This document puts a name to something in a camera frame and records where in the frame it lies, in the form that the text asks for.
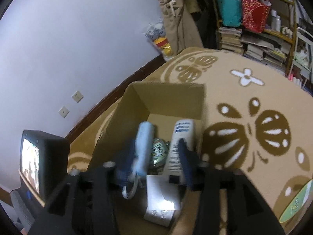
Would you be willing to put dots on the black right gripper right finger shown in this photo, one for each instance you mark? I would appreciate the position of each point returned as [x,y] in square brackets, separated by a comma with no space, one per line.
[220,200]

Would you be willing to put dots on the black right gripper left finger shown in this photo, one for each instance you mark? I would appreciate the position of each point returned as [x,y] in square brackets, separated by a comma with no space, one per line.
[81,204]

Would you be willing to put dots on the white package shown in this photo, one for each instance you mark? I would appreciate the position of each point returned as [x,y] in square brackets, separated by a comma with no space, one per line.
[163,200]

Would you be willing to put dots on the white tube with blue text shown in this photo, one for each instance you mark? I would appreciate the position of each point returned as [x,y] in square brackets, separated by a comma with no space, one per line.
[183,129]

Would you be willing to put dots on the green cartoon earbuds case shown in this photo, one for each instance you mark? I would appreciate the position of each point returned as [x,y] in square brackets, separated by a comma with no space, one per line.
[159,153]

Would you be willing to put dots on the light blue cylindrical device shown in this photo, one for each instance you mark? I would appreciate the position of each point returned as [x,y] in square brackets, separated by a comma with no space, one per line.
[140,162]

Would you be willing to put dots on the brown cardboard box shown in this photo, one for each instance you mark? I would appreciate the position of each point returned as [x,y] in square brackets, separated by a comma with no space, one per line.
[222,145]

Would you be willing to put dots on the black monitor with screen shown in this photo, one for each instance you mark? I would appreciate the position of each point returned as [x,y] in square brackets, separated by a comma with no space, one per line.
[43,166]

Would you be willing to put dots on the round green white fan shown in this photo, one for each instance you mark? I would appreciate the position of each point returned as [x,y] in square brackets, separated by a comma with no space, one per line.
[297,203]

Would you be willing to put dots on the brown beige patterned rug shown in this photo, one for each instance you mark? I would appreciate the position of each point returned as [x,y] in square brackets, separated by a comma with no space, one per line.
[247,117]

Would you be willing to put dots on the stack of books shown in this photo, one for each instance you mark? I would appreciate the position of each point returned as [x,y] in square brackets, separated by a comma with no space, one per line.
[231,39]

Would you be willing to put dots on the beige hanging clothes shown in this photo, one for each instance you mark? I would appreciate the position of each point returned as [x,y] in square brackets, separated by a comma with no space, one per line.
[180,28]

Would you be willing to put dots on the yellow wooden shelf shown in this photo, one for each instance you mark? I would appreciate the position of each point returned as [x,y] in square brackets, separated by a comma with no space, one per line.
[273,47]

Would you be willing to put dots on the plastic bag of toys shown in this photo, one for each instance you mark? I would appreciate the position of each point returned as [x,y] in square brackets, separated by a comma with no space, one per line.
[156,35]

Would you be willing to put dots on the red patterned bag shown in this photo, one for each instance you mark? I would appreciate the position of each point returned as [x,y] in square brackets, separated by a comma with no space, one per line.
[255,14]

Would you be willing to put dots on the teal storage bag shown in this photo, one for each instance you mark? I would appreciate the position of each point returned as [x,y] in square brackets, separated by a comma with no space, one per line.
[231,12]

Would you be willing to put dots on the beige wall outlet lower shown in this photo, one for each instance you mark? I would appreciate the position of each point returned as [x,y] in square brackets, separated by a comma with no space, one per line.
[63,111]

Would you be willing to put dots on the beige wall outlet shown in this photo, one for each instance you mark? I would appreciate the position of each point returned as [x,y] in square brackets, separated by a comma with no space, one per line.
[77,96]
[63,111]

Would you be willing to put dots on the beige wall outlet upper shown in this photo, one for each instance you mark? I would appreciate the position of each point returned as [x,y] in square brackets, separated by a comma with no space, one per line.
[77,96]

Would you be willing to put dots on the white wire rack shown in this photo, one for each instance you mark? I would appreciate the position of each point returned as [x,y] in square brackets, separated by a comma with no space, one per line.
[301,67]

